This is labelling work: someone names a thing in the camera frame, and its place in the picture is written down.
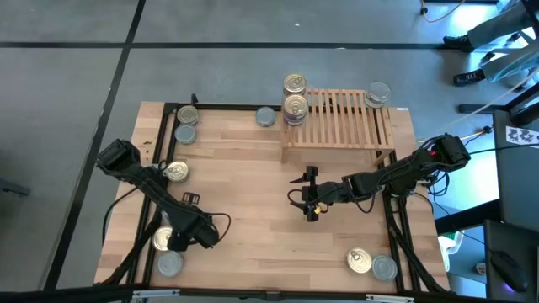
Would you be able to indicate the white green bag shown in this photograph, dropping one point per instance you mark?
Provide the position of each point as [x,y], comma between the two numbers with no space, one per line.
[448,248]

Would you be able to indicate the black clamp post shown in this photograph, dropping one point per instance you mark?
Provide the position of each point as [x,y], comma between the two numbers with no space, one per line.
[194,99]

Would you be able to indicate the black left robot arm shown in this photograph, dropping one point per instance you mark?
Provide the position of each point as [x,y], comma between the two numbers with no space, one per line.
[147,185]

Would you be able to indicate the green label seafood can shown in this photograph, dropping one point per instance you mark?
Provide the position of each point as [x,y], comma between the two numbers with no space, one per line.
[185,134]
[384,267]
[265,116]
[372,105]
[378,91]
[170,263]

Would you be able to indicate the wooden slatted shelf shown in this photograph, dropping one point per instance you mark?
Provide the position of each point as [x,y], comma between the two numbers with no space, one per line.
[341,126]

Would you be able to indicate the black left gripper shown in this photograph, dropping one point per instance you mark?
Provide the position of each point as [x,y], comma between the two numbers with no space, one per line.
[202,233]

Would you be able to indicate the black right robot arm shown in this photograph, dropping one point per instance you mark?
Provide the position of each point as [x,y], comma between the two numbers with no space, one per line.
[404,170]

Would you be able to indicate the dark grey floor object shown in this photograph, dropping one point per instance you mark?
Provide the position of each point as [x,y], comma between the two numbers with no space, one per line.
[12,187]

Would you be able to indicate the black desk leg beam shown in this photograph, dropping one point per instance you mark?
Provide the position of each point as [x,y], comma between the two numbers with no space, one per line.
[480,108]
[463,216]

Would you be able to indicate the small yellow tag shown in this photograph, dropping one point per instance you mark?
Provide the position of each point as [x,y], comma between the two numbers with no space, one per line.
[316,209]

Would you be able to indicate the black computer mouse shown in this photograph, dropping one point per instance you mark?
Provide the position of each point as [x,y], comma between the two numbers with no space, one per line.
[507,269]

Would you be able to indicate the white printed paper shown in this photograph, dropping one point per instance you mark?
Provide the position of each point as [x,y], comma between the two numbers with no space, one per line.
[522,135]

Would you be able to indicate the black metal table frame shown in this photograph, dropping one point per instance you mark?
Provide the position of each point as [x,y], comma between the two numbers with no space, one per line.
[227,107]

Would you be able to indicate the dark grey desk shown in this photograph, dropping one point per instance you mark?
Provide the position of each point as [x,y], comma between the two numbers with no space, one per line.
[509,235]
[518,181]

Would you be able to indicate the small white round puck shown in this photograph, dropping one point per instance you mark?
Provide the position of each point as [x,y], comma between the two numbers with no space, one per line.
[481,267]

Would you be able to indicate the pink salmon can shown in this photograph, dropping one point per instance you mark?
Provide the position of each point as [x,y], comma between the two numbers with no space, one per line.
[187,114]
[160,237]
[177,171]
[294,84]
[359,260]
[295,122]
[295,106]

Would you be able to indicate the silver rail bracket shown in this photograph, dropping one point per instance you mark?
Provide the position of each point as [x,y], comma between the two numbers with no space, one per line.
[156,293]
[389,298]

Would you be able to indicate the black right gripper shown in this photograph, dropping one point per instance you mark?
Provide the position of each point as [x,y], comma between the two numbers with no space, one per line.
[326,192]

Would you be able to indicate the person's shoe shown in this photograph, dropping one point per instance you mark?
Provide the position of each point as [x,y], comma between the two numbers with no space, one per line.
[469,77]
[459,42]

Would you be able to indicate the person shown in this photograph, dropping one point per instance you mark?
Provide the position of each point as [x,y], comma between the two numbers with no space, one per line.
[501,25]

